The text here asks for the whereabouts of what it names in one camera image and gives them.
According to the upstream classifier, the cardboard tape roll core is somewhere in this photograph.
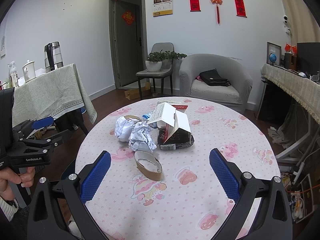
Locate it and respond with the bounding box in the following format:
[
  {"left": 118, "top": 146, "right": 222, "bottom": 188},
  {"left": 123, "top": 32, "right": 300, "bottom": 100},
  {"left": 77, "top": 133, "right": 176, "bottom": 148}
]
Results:
[{"left": 135, "top": 151, "right": 163, "bottom": 181}]

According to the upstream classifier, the white torn cardboard package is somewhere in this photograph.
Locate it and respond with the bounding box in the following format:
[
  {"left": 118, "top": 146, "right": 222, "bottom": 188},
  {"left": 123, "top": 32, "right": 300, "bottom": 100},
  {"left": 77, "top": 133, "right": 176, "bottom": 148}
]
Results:
[{"left": 147, "top": 102, "right": 191, "bottom": 137}]

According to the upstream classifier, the white paper ball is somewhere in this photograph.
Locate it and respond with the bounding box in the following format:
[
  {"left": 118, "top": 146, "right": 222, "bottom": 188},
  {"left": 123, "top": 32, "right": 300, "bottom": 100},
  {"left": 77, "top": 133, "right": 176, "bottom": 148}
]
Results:
[{"left": 114, "top": 115, "right": 140, "bottom": 142}]

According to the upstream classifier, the person left hand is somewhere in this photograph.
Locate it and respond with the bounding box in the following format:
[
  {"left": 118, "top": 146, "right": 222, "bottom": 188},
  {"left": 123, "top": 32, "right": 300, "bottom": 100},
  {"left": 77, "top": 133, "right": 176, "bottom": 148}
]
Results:
[{"left": 0, "top": 167, "right": 35, "bottom": 201}]

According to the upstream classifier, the green patterned tablecloth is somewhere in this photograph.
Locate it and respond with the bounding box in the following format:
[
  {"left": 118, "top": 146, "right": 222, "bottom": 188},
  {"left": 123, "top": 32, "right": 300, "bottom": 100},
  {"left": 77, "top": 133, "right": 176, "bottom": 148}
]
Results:
[{"left": 12, "top": 63, "right": 97, "bottom": 126}]

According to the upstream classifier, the pink patterned round tablecloth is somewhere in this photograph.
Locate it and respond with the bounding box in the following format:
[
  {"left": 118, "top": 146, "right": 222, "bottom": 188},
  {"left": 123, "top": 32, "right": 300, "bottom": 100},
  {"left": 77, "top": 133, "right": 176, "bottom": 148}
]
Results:
[{"left": 75, "top": 98, "right": 280, "bottom": 239}]

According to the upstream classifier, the white ceramic mug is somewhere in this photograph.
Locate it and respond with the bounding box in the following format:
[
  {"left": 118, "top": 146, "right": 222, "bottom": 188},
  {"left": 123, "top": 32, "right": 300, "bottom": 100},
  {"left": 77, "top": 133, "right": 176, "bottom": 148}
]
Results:
[{"left": 22, "top": 60, "right": 36, "bottom": 82}]

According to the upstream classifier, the glass electric kettle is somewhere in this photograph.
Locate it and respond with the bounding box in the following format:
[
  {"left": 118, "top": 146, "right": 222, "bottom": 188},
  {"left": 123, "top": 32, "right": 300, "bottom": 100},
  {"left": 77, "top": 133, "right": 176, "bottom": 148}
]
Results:
[{"left": 44, "top": 41, "right": 63, "bottom": 73}]

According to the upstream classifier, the grey armchair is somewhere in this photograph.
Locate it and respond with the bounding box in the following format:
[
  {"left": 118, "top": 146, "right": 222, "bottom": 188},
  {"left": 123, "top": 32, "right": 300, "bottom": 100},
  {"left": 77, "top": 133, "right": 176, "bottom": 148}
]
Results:
[{"left": 179, "top": 54, "right": 253, "bottom": 114}]

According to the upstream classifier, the cardboard box on floor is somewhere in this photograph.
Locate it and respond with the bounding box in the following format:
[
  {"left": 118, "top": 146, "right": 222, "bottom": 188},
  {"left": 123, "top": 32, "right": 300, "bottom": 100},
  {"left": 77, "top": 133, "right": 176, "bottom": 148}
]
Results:
[{"left": 124, "top": 82, "right": 151, "bottom": 100}]

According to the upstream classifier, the black handbag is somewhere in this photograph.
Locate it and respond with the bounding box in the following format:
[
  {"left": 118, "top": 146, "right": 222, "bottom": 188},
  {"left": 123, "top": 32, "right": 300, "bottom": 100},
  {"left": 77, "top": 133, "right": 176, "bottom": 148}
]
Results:
[{"left": 199, "top": 69, "right": 231, "bottom": 87}]

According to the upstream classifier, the beige lace desk cloth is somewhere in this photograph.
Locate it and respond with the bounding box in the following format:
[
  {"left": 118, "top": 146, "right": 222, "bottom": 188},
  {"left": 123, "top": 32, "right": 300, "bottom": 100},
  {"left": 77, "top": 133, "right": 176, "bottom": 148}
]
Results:
[{"left": 261, "top": 64, "right": 320, "bottom": 124}]

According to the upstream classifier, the grey dining chair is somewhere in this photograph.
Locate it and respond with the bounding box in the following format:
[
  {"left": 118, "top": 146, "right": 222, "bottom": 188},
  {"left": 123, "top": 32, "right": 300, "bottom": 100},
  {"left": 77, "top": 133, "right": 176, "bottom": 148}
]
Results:
[{"left": 136, "top": 42, "right": 174, "bottom": 100}]

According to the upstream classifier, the potted green plant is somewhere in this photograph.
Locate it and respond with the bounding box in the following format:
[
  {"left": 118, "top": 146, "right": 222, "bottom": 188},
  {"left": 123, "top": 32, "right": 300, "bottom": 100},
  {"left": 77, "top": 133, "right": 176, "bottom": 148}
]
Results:
[{"left": 145, "top": 50, "right": 187, "bottom": 72}]

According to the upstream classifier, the small globe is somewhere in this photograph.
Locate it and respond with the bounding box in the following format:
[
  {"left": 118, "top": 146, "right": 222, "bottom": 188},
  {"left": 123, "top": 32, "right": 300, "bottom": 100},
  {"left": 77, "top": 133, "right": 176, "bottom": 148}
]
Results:
[{"left": 268, "top": 53, "right": 277, "bottom": 66}]

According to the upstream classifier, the dark grey door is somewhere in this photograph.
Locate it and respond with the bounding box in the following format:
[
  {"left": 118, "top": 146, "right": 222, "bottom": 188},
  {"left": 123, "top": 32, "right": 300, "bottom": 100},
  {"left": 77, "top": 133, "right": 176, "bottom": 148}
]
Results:
[{"left": 114, "top": 1, "right": 143, "bottom": 87}]

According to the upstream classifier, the black monitor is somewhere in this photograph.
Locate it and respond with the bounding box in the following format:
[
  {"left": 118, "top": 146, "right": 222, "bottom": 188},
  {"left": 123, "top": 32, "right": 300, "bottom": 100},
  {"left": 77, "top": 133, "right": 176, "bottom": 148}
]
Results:
[{"left": 297, "top": 42, "right": 320, "bottom": 75}]

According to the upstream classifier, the right red scroll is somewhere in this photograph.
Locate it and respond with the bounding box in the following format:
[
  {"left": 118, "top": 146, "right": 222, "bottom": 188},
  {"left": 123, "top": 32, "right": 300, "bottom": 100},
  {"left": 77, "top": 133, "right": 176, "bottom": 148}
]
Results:
[{"left": 234, "top": 0, "right": 247, "bottom": 18}]

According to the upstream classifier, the red scroll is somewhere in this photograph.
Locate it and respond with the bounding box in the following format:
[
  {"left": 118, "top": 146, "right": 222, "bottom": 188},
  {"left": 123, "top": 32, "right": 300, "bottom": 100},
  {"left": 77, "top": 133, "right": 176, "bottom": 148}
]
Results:
[
  {"left": 234, "top": 0, "right": 247, "bottom": 18},
  {"left": 189, "top": 0, "right": 201, "bottom": 12}
]

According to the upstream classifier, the left red scroll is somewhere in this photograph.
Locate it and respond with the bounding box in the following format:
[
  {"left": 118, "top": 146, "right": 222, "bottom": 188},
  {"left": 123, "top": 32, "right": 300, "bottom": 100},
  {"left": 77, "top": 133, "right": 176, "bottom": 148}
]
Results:
[{"left": 189, "top": 0, "right": 201, "bottom": 12}]

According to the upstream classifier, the picture frame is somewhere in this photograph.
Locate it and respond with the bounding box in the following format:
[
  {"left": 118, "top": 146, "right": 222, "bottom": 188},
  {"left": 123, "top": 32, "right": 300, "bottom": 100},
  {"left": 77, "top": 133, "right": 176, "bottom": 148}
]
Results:
[{"left": 266, "top": 42, "right": 281, "bottom": 66}]

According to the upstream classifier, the wall calendar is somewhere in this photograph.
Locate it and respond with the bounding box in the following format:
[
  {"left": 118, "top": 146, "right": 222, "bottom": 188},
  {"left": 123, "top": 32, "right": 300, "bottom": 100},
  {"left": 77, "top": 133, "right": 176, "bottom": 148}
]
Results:
[{"left": 153, "top": 0, "right": 173, "bottom": 17}]

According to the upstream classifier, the white security camera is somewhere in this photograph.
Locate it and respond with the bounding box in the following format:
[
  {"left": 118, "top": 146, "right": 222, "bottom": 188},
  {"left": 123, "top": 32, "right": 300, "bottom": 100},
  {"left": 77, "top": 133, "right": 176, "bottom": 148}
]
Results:
[{"left": 283, "top": 15, "right": 292, "bottom": 36}]

